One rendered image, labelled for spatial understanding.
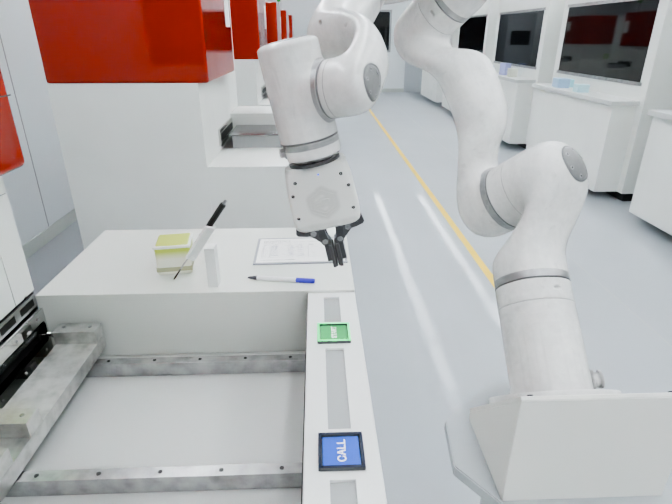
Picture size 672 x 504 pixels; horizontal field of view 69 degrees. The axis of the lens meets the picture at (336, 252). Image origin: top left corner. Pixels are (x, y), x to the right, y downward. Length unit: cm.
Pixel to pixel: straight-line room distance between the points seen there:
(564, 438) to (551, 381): 8
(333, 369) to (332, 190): 28
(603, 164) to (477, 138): 426
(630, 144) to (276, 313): 451
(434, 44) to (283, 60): 44
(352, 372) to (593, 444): 34
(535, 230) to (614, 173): 442
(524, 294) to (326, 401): 35
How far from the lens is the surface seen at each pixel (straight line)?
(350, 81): 64
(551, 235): 86
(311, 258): 111
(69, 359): 105
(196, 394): 98
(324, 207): 72
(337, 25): 77
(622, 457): 83
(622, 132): 518
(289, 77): 67
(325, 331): 85
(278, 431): 88
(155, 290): 104
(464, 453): 87
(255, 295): 99
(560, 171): 86
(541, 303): 82
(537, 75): 708
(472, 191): 94
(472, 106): 95
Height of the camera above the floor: 143
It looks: 24 degrees down
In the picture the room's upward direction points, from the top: straight up
